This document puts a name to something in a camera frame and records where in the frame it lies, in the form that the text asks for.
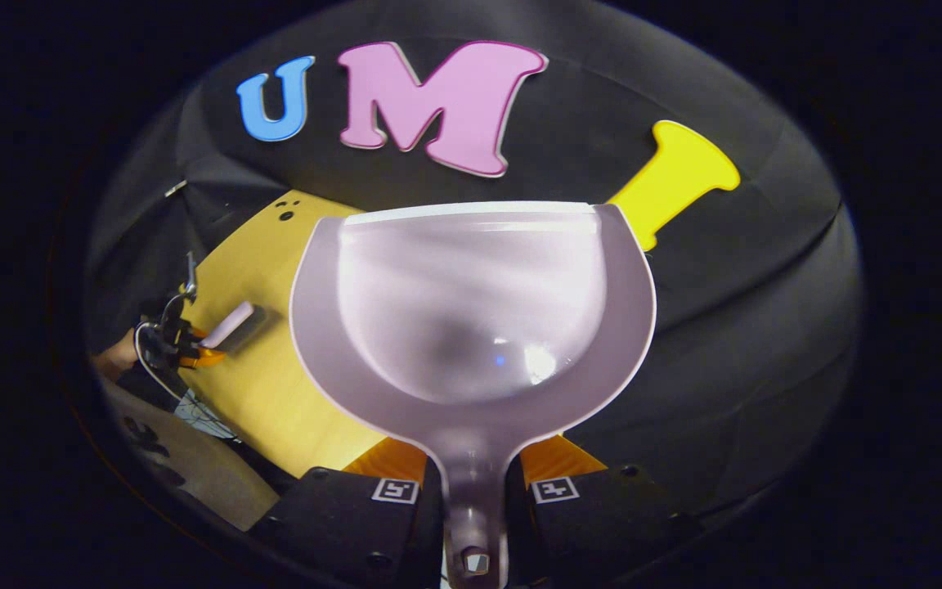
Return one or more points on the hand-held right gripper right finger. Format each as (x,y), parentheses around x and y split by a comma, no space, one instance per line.
(594,523)

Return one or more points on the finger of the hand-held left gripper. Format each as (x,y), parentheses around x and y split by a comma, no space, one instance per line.
(195,332)
(208,358)

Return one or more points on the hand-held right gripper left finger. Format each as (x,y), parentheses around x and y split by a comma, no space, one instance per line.
(340,523)

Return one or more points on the small lavender broom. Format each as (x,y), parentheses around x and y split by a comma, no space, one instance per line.
(230,323)

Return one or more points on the lavender plastic dustpan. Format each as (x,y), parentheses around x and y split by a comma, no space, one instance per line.
(471,311)

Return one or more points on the beige board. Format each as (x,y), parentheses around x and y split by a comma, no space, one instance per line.
(209,474)

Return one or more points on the black backdrop cloth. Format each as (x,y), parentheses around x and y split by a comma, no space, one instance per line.
(724,311)

